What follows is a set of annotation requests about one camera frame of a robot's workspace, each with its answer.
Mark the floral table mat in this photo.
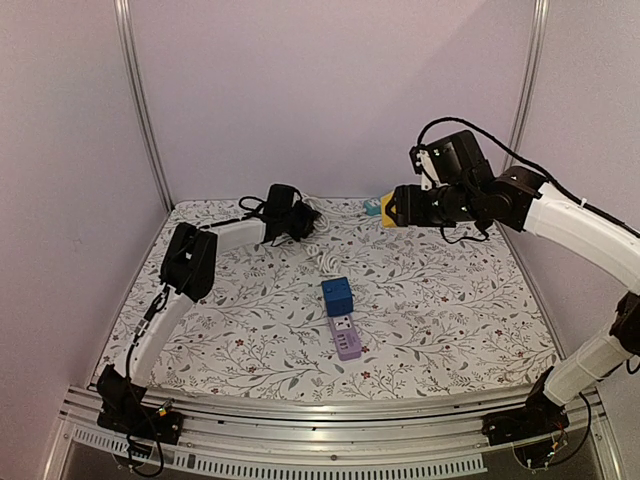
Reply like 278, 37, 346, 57
96, 197, 561, 402

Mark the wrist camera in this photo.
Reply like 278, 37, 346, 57
409, 130, 495, 190
261, 184, 301, 243

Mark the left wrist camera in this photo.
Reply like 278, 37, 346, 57
261, 184, 301, 243

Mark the right aluminium corner post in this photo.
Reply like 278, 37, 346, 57
508, 0, 550, 152

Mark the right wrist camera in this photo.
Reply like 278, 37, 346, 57
409, 130, 495, 190

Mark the yellow cube socket adapter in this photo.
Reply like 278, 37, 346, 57
380, 191, 398, 228

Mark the aluminium corner post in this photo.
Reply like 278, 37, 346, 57
508, 0, 550, 152
113, 0, 174, 213

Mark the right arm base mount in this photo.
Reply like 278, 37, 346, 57
481, 367, 569, 446

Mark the blue cube socket adapter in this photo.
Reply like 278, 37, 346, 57
321, 277, 354, 317

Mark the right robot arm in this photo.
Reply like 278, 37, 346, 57
381, 119, 639, 436

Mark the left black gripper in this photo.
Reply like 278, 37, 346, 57
281, 200, 321, 242

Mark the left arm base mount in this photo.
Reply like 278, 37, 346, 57
96, 364, 184, 445

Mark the teal power strip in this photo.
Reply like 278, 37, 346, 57
363, 198, 382, 217

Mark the purple power strip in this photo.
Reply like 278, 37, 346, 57
329, 315, 362, 361

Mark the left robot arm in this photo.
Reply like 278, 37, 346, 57
97, 200, 321, 434

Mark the aluminium front rail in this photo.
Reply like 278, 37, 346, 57
42, 384, 621, 480

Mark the left aluminium corner post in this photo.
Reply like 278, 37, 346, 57
113, 0, 174, 213

